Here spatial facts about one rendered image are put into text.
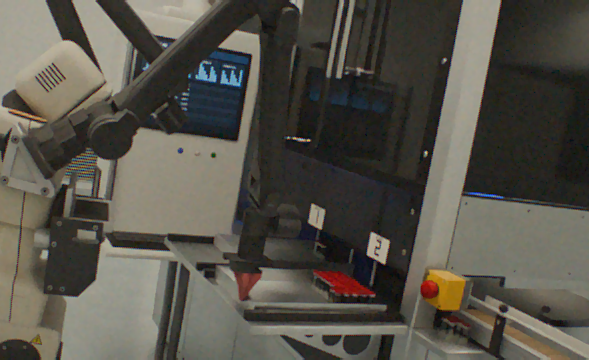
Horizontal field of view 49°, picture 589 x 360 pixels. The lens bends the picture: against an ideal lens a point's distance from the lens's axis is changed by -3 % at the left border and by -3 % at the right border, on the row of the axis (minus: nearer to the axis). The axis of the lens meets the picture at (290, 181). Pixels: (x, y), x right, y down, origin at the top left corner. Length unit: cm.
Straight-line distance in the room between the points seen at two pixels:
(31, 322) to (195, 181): 104
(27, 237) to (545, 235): 123
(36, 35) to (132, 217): 460
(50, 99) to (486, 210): 100
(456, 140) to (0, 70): 563
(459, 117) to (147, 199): 118
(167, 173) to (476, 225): 112
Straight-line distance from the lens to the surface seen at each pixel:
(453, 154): 151
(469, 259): 161
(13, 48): 672
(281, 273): 172
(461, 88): 151
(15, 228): 143
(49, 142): 120
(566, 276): 188
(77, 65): 134
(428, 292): 147
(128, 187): 226
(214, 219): 237
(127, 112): 118
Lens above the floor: 135
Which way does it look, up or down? 7 degrees down
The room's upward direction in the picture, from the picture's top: 10 degrees clockwise
